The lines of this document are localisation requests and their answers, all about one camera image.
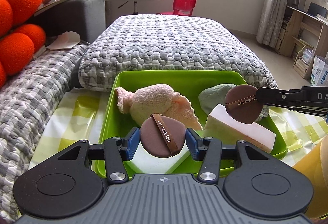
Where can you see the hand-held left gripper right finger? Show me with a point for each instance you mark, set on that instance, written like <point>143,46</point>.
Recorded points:
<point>193,144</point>

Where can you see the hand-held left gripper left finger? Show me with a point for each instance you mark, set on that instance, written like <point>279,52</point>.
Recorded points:
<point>132,144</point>

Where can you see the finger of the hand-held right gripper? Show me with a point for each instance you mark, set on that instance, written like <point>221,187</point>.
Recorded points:
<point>274,97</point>

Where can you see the brown powder puff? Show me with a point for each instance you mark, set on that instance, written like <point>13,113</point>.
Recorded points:
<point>240,111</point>
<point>153,136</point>

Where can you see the pink and white sponge block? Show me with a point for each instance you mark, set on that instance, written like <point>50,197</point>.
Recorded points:
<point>230,131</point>

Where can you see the pink towel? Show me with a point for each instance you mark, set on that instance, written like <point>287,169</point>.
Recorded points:
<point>153,101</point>

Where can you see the green plastic tray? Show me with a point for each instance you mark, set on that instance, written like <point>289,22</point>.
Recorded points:
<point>179,80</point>

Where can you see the white paper bag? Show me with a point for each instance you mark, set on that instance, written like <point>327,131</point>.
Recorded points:
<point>319,72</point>

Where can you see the yellow tube with clear lid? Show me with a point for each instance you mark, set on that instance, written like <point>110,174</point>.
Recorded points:
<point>315,162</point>

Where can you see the green checked plastic tablecloth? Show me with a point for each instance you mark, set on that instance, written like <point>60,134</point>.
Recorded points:
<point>76,111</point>

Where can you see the wooden shelf unit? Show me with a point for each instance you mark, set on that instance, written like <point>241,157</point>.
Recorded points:
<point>292,31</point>

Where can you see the black laptop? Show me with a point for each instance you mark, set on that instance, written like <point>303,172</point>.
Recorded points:
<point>316,10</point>

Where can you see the beige curtain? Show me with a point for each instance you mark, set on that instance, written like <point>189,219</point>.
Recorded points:
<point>276,3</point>

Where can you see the grey quilted cushion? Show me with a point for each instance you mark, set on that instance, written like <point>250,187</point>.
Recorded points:
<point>174,47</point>

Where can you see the grey checked sofa cover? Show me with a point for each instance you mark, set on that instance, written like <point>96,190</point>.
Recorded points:
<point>30,101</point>

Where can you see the scalloped white paper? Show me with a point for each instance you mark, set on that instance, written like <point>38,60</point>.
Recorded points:
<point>65,40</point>

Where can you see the red plastic chair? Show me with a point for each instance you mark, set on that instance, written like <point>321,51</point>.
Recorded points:
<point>184,3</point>

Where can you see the grey sofa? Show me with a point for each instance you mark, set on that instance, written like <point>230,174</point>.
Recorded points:
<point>82,16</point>

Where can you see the orange carrot plush pillow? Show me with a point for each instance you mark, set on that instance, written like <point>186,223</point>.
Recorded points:
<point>18,34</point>

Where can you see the flat book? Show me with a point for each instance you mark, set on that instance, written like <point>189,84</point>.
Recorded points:
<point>53,6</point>

